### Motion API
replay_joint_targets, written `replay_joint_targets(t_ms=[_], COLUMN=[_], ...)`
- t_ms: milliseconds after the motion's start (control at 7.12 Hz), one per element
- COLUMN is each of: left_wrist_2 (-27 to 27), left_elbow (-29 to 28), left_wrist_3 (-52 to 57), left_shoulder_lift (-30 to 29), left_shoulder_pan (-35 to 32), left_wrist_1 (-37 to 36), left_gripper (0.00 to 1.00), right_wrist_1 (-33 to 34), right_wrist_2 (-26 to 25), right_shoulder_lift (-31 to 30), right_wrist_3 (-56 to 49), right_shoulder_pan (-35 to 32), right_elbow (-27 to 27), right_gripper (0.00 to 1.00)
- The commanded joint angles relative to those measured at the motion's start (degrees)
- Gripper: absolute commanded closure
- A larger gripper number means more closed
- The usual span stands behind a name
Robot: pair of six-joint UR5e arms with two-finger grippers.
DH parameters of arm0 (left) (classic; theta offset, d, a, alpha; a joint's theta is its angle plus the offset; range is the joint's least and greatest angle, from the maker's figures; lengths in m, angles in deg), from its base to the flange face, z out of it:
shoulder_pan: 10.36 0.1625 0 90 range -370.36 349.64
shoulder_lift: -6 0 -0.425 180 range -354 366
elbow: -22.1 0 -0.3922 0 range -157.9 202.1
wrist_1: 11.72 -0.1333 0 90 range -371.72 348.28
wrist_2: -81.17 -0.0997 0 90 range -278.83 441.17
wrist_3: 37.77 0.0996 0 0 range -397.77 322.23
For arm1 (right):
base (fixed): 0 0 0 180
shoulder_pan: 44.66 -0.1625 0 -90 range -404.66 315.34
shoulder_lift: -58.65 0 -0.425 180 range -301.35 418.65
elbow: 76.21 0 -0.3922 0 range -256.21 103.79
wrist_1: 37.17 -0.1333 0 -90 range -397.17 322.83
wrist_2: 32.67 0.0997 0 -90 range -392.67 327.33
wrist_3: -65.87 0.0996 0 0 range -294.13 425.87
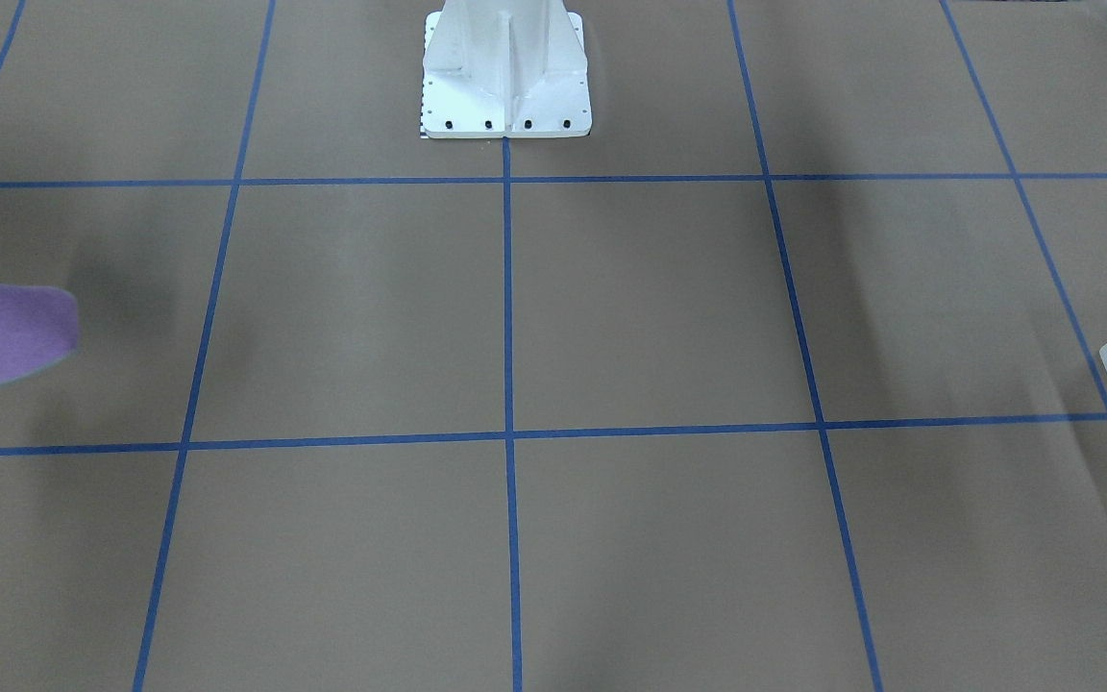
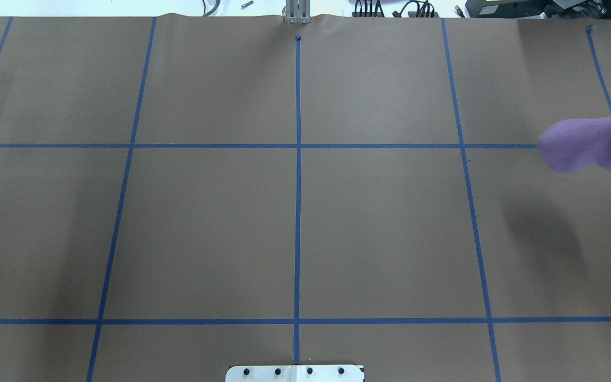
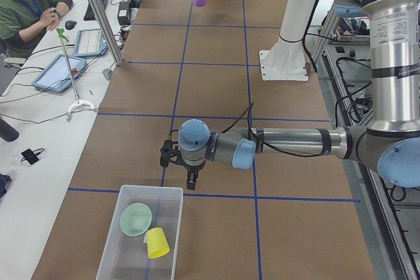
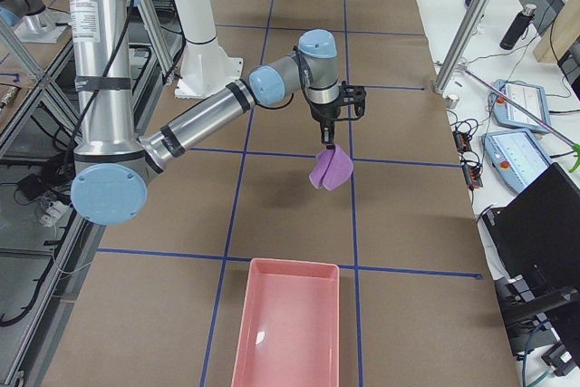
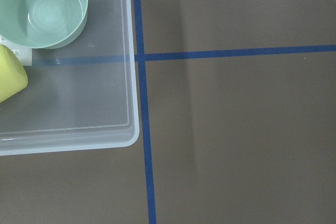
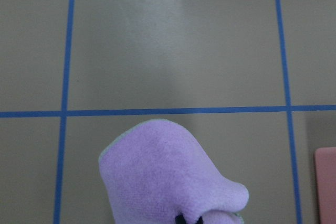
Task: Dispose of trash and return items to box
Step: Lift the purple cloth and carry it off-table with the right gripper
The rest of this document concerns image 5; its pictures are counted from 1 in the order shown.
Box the yellow plastic cup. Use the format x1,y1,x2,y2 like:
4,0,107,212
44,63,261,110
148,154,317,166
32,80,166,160
1,45,28,102

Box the mint green bowl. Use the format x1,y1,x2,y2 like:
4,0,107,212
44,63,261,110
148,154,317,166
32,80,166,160
1,0,89,49

